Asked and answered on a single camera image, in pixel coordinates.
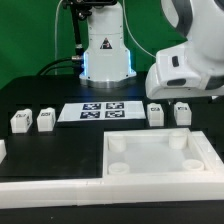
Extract black camera stand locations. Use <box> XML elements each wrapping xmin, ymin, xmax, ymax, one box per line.
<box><xmin>62</xmin><ymin>0</ymin><xmax>91</xmax><ymax>57</ymax></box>

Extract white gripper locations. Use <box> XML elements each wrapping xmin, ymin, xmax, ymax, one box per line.
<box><xmin>145</xmin><ymin>43</ymin><xmax>224</xmax><ymax>99</ymax></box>

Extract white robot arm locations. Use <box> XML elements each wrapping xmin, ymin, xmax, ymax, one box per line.
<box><xmin>80</xmin><ymin>0</ymin><xmax>224</xmax><ymax>99</ymax></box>

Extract black cables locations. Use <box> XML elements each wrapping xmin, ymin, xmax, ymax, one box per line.
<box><xmin>36</xmin><ymin>56</ymin><xmax>84</xmax><ymax>77</ymax></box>

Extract white square tabletop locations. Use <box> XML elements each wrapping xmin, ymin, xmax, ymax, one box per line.
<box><xmin>103</xmin><ymin>128</ymin><xmax>212</xmax><ymax>176</ymax></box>

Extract white cable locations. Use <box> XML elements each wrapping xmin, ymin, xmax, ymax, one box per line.
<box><xmin>54</xmin><ymin>0</ymin><xmax>64</xmax><ymax>76</ymax></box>

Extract white marker sheet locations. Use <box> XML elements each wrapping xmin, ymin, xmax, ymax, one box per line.
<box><xmin>58</xmin><ymin>101</ymin><xmax>146</xmax><ymax>122</ymax></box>

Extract white U-shaped fence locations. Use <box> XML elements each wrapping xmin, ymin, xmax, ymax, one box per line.
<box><xmin>0</xmin><ymin>131</ymin><xmax>224</xmax><ymax>209</ymax></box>

